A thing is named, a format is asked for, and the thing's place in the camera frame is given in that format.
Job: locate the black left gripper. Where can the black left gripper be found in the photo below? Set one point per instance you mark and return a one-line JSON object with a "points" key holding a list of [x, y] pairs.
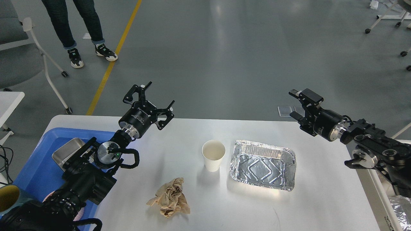
{"points": [[138, 118]]}

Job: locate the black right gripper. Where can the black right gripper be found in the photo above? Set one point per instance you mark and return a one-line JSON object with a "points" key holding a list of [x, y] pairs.
{"points": [[317, 121]]}

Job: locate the aluminium foil tray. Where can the aluminium foil tray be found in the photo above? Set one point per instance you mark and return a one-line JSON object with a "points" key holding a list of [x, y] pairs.
{"points": [[263, 165]]}

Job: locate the white paper cup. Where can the white paper cup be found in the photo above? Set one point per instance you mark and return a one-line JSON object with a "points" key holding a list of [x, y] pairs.
{"points": [[213, 152]]}

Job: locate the brown paper napkin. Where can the brown paper napkin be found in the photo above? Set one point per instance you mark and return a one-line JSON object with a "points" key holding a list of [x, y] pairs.
{"points": [[171, 199]]}

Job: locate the stainless steel rectangular tin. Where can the stainless steel rectangular tin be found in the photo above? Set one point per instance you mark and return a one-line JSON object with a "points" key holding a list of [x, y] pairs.
{"points": [[62, 154]]}

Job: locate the pink ribbed mug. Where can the pink ribbed mug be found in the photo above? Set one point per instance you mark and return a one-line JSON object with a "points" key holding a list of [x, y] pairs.
{"points": [[79, 214]]}

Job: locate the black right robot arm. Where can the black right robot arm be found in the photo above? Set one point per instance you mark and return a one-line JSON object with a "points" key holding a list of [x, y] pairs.
{"points": [[374, 150]]}

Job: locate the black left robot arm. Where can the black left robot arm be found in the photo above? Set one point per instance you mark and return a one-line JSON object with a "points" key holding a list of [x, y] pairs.
{"points": [[89, 171]]}

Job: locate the clear plastic piece on floor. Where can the clear plastic piece on floor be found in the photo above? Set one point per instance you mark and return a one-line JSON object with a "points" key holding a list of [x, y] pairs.
{"points": [[285, 111]]}

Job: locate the white bin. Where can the white bin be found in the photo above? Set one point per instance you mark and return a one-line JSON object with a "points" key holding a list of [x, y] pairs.
{"points": [[378, 191]]}

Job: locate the blue plastic tray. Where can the blue plastic tray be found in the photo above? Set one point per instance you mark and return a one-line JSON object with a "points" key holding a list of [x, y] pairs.
{"points": [[41, 175]]}

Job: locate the crumpled foil in bin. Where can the crumpled foil in bin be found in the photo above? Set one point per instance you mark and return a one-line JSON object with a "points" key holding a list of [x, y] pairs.
{"points": [[402, 208]]}

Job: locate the grey office chair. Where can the grey office chair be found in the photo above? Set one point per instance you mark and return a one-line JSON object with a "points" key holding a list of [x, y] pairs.
{"points": [[21, 63]]}

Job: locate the white chair base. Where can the white chair base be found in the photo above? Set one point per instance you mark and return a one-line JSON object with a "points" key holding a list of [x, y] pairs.
{"points": [[405, 14]]}

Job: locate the white side table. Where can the white side table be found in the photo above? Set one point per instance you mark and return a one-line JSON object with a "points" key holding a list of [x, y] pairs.
{"points": [[9, 100]]}

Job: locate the teal ceramic mug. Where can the teal ceramic mug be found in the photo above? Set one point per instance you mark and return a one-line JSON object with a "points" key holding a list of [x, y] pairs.
{"points": [[12, 196]]}

